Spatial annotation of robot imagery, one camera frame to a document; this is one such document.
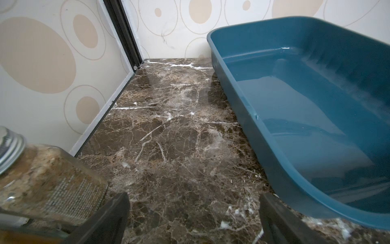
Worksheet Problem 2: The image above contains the glass spice jar silver lid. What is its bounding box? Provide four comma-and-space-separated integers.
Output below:
1, 126, 108, 226

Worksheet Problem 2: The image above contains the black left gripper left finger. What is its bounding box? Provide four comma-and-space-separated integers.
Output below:
62, 193, 130, 244

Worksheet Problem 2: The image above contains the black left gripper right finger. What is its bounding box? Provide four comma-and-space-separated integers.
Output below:
259, 193, 327, 244

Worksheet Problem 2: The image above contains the teal plastic storage box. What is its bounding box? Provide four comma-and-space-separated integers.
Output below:
207, 16, 390, 230

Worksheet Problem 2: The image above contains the black corner frame post left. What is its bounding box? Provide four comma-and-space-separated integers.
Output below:
103, 0, 143, 71

